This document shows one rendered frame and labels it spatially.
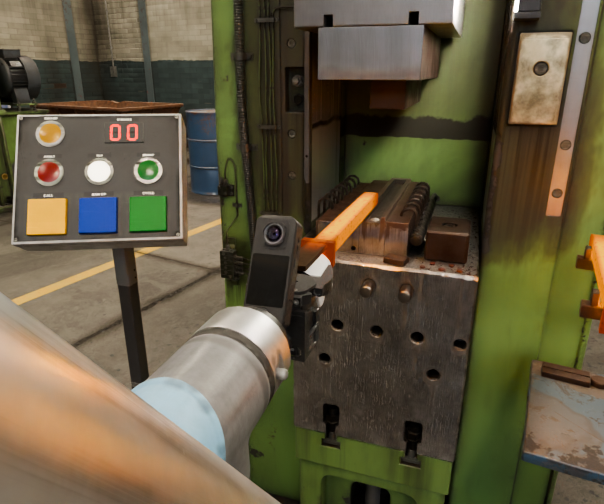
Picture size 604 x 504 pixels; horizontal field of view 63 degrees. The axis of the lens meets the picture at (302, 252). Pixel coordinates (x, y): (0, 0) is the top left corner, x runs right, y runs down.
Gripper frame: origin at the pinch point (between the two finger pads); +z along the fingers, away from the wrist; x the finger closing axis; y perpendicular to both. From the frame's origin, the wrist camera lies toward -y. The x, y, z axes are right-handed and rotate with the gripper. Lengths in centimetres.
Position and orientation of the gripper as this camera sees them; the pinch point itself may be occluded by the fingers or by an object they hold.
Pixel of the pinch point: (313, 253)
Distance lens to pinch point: 64.6
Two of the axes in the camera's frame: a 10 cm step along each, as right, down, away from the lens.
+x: 9.5, 1.2, -3.0
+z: 3.2, -3.4, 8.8
